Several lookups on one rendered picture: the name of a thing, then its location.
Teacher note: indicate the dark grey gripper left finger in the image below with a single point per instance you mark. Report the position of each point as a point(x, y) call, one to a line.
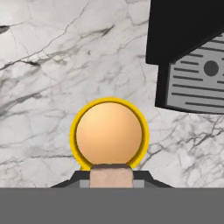
point(76, 178)

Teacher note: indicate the beige sugar cube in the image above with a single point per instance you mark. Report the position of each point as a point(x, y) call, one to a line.
point(111, 177)

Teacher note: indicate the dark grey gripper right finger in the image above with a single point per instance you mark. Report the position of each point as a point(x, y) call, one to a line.
point(145, 178)

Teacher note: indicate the yellow mug of coffee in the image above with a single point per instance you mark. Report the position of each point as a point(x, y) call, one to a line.
point(108, 132)

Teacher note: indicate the black coffee machine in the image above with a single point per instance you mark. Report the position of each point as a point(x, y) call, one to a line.
point(180, 32)

